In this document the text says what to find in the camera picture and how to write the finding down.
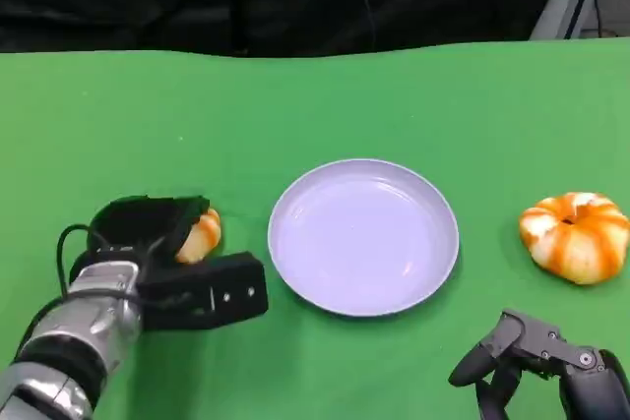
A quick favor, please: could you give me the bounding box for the lilac plate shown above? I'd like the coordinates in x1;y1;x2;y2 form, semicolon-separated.
267;158;461;318

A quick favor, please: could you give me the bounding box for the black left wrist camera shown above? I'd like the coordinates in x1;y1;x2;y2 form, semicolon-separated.
136;251;270;332

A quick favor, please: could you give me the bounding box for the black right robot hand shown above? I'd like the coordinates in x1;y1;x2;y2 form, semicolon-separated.
447;308;630;420

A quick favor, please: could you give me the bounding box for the green table cloth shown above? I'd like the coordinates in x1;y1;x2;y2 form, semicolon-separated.
0;35;630;420

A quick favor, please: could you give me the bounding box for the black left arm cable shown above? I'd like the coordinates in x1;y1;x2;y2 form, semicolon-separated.
56;223;95;301

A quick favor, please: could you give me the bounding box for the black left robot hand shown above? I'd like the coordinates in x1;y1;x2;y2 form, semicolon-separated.
86;195;212;271

